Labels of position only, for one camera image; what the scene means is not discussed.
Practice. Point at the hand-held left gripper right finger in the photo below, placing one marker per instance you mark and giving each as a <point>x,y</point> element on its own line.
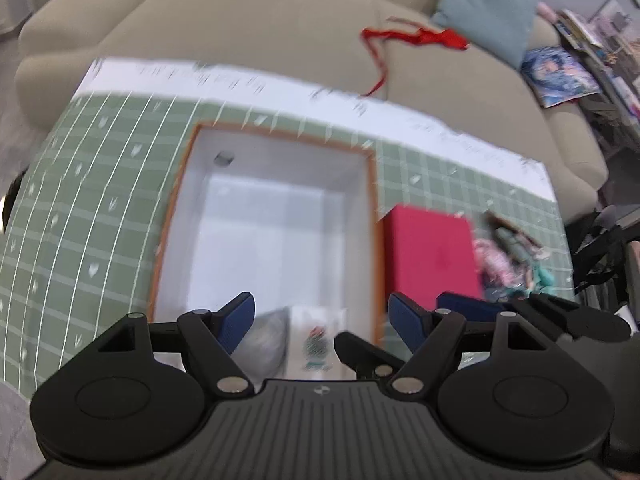
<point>406,317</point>

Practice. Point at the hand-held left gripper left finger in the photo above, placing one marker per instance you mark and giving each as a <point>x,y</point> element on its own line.
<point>237,322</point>

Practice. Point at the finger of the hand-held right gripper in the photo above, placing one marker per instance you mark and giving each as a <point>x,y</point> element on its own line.
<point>465,306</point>
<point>362,350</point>

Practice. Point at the grey cloth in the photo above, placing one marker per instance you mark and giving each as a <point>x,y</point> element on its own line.
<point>270,345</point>

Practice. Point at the pile of patterned clothes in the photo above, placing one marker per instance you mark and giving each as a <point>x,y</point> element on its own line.
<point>500,260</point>

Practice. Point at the orange-rimmed white box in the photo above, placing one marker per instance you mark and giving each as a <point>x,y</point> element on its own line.
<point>280,220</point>

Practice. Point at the magenta box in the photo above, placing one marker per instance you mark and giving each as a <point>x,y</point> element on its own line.
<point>430,250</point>

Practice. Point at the black chair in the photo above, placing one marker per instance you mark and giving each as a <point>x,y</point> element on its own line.
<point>600,240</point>

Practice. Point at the green checked tablecloth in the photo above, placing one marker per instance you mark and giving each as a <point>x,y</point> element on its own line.
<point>100,185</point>

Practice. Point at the illustrated magazine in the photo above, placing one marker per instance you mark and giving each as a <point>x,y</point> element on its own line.
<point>555,72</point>

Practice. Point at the red ribbon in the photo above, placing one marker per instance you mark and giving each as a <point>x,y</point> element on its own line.
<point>435,37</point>

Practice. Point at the light blue cushion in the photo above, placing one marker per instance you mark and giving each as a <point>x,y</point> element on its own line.
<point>485,5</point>

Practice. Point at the beige sofa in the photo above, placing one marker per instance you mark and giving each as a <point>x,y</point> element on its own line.
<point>250,20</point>

